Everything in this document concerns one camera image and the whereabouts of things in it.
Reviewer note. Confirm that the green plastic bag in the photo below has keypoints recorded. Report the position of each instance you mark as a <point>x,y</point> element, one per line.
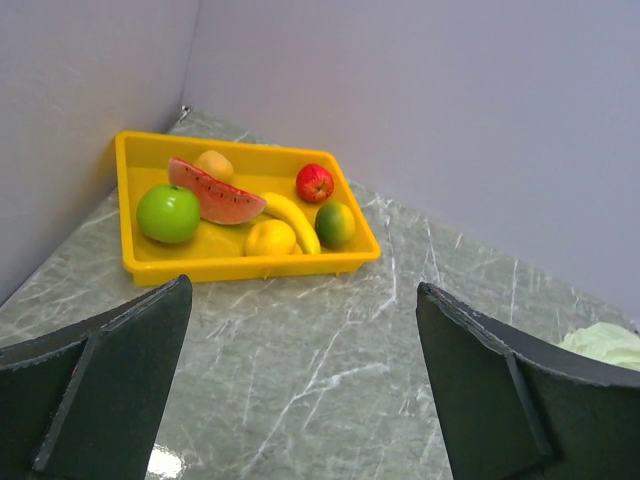
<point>605,342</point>

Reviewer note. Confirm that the yellow toy banana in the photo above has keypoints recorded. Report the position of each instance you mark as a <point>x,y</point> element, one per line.
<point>283,208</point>

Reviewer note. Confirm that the yellow toy peach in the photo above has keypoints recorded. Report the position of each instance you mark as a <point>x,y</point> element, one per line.
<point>216,165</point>

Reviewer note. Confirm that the watermelon slice toy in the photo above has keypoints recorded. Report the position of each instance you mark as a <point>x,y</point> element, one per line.
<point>220,202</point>

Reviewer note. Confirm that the yellow toy fruit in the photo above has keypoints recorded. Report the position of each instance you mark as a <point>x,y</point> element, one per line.
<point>334,225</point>

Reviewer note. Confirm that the red toy fruit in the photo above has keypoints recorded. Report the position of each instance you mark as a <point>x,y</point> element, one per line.
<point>314,183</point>

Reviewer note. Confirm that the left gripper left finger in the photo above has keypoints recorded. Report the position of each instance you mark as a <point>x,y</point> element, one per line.
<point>86,401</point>

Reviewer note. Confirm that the yellow plastic tray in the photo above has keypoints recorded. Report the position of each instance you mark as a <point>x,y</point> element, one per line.
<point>216,252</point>

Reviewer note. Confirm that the green toy fruit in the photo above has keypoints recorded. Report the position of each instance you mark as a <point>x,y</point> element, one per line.
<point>168,214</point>

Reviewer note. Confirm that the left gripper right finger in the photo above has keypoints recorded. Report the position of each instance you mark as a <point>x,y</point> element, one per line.
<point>512,406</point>

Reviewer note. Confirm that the yellow toy lemon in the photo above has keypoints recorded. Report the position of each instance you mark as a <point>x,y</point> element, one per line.
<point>271,238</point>

